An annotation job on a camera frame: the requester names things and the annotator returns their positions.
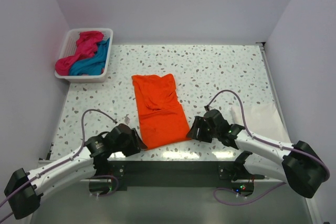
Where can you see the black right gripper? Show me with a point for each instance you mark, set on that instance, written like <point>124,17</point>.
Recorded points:
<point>198,123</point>

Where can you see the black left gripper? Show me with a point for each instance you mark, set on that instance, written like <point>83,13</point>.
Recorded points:
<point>136,144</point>

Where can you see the orange t shirt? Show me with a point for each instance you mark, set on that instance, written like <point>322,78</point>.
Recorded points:
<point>161,117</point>

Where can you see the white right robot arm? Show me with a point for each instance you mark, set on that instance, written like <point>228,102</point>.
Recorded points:
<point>297,165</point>

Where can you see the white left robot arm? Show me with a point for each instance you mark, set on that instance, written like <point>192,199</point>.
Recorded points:
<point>25,190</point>

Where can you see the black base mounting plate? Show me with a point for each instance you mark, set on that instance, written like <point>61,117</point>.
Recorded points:
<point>167,174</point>

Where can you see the white folded cloth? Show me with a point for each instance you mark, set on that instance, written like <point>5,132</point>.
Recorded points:
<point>264,120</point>

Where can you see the blue t shirt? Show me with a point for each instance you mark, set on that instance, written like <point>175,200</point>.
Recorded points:
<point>92,66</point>

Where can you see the white plastic laundry basket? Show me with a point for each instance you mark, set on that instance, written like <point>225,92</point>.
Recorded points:
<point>69,48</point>

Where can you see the pink t shirt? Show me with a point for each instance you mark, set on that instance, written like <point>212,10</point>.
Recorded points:
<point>86,47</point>

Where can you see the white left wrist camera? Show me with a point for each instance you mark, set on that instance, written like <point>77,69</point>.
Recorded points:
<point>126,120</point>

